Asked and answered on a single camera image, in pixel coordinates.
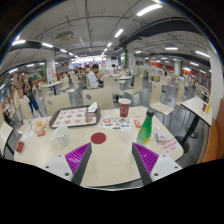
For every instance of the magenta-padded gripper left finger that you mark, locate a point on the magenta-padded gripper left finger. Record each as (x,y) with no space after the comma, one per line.
(77,158)

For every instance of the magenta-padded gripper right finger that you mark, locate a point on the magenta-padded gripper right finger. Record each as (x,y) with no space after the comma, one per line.
(146,158)

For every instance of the green drink bottle black cap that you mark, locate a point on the green drink bottle black cap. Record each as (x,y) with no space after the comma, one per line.
(145,130)

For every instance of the clear plastic packet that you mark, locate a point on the clear plastic packet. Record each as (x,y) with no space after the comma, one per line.
(160,137)

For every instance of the white card red print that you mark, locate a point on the white card red print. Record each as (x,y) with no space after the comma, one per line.
(170,145)

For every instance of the flat round red coaster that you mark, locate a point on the flat round red coaster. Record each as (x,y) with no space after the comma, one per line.
(98,138)

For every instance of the red sauce packet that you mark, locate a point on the red sauce packet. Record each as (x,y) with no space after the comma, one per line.
(137,123)

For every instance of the brown food tray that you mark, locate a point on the brown food tray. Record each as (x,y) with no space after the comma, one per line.
(71,117)

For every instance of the colourful sticker sheet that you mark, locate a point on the colourful sticker sheet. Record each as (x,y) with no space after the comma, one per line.
(115,123)

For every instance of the clear bag with fries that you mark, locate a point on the clear bag with fries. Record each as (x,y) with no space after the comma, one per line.
(39,125)

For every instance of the white paper napkin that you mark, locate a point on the white paper napkin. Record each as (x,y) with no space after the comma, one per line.
(92,107)

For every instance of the red paper cup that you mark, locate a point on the red paper cup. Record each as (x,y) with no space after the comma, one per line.
(124,108)

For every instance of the white paper receipt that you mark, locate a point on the white paper receipt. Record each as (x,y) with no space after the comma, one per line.
(27,135)

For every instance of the small clear bottle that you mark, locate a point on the small clear bottle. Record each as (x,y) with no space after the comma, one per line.
(30,125)

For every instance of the small red box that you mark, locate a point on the small red box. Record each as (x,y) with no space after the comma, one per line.
(20,147)

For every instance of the beige chair round hole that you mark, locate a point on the beige chair round hole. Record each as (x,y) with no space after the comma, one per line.
(57,103)
(98,97)

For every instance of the beige table black leg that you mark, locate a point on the beige table black leg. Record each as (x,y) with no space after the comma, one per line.
(195,106)

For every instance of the small red table stand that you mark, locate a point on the small red table stand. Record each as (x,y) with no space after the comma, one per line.
(204,107)

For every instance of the small yellow table stand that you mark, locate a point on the small yellow table stand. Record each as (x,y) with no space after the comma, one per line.
(208,109)

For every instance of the far beige chairs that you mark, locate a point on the far beige chairs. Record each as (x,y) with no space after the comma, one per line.
(163,80)

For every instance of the ceiling air conditioner unit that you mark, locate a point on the ceiling air conditioner unit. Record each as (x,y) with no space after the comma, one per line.
(65,35)

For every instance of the ceiling lights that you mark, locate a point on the ceiling lights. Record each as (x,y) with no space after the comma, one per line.
(148,10)

